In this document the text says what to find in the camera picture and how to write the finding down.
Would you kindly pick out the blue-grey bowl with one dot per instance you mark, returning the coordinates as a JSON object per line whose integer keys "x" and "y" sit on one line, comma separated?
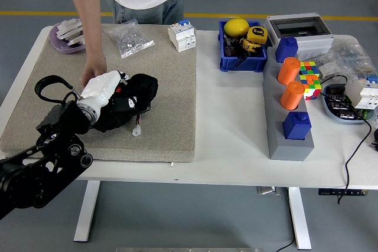
{"x": 333, "y": 116}

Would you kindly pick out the person's right hand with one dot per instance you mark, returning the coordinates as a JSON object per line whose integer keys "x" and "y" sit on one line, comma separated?
{"x": 94, "y": 66}

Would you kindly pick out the blue block with knob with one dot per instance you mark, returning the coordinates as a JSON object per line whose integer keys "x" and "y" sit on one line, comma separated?
{"x": 286, "y": 49}
{"x": 296, "y": 126}

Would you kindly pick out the dark hand tool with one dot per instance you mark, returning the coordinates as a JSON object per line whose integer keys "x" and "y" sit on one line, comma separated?
{"x": 230, "y": 49}

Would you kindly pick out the colourful puzzle cube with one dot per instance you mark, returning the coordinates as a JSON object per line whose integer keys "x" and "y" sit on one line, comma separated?
{"x": 311, "y": 82}

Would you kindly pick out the white breaker assembly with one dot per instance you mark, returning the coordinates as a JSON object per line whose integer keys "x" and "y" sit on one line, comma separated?
{"x": 363, "y": 92}

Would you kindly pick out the stacked white plastic pieces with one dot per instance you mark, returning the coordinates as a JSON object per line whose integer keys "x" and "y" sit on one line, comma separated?
{"x": 69, "y": 29}

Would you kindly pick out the yellow tape measure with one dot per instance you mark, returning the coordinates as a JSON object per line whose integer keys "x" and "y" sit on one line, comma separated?
{"x": 257, "y": 33}

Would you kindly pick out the black rag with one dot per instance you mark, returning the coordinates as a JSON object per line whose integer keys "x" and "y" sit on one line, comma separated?
{"x": 118, "y": 113}

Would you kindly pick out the black electronic modules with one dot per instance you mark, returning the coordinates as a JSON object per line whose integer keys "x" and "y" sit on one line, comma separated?
{"x": 339, "y": 101}

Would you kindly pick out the white table leg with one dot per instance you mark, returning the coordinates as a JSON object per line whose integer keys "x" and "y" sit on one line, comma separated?
{"x": 87, "y": 210}
{"x": 299, "y": 219}

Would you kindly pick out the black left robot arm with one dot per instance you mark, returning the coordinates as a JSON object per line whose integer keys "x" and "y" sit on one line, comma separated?
{"x": 44, "y": 157}

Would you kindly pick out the yellow black tool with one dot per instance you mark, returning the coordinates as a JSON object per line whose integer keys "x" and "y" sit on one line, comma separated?
{"x": 249, "y": 45}

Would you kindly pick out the white plastic bracket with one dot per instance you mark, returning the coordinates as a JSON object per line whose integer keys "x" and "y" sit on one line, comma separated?
{"x": 78, "y": 41}

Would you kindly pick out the white distribution box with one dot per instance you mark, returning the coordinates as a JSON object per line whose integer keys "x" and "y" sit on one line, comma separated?
{"x": 313, "y": 42}

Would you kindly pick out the grey-brown mat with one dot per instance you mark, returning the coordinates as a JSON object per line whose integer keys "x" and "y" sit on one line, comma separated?
{"x": 165, "y": 101}

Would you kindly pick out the purple tray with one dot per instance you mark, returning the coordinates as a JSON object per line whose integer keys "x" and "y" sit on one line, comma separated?
{"x": 59, "y": 46}

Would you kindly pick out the person's right forearm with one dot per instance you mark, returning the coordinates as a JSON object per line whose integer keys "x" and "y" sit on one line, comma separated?
{"x": 88, "y": 22}

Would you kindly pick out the metal bracket under table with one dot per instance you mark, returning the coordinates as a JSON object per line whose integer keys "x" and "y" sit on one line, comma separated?
{"x": 267, "y": 190}

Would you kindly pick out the clear bags of parts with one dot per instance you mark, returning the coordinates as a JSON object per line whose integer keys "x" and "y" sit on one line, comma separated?
{"x": 351, "y": 54}

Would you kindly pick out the black plug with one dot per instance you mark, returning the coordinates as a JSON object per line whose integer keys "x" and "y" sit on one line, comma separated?
{"x": 375, "y": 138}

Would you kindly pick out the orange cylinder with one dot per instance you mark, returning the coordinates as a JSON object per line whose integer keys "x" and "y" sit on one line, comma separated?
{"x": 288, "y": 72}
{"x": 291, "y": 97}

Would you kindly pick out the yellow ball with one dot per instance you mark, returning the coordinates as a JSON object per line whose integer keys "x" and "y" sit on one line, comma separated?
{"x": 236, "y": 27}

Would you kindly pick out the black table control panel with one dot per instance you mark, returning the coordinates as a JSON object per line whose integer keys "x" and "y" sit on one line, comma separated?
{"x": 342, "y": 192}

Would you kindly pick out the blue plastic bin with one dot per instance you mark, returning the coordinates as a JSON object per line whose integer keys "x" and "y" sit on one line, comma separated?
{"x": 242, "y": 64}

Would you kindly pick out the clear bag of screws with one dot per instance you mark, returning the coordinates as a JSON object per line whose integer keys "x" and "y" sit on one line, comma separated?
{"x": 130, "y": 39}

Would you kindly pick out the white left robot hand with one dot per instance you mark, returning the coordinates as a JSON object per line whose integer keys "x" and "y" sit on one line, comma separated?
{"x": 100, "y": 86}

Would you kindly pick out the grey block base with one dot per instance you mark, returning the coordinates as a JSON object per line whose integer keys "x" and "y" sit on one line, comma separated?
{"x": 291, "y": 150}

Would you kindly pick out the white circuit breaker blue switches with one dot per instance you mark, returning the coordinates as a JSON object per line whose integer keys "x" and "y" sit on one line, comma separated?
{"x": 181, "y": 36}

